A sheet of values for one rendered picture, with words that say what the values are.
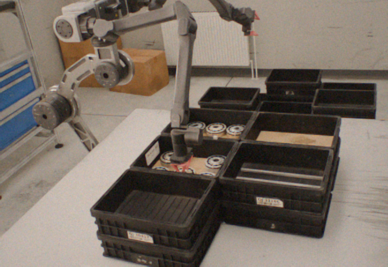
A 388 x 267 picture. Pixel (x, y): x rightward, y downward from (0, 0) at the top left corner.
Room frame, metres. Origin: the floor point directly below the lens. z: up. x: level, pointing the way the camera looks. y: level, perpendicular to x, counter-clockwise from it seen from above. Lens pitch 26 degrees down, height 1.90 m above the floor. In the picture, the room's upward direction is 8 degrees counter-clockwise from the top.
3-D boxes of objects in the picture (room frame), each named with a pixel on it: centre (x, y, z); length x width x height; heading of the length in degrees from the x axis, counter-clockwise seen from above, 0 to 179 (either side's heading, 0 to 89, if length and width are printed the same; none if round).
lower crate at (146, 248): (1.42, 0.19, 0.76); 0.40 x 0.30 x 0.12; 65
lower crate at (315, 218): (1.52, -0.30, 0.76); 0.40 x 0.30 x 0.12; 65
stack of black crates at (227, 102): (3.04, -0.28, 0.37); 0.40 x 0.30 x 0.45; 66
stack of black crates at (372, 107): (2.72, -1.01, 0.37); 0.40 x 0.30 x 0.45; 66
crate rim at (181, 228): (1.42, 0.19, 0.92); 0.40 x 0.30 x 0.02; 65
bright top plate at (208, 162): (1.71, -0.07, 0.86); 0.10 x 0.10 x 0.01
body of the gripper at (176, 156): (1.64, 0.08, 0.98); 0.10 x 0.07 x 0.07; 154
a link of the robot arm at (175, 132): (1.64, 0.07, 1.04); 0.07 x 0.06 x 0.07; 66
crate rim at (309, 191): (1.52, -0.30, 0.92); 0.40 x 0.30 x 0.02; 65
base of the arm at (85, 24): (2.03, 0.41, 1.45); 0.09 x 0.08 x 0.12; 156
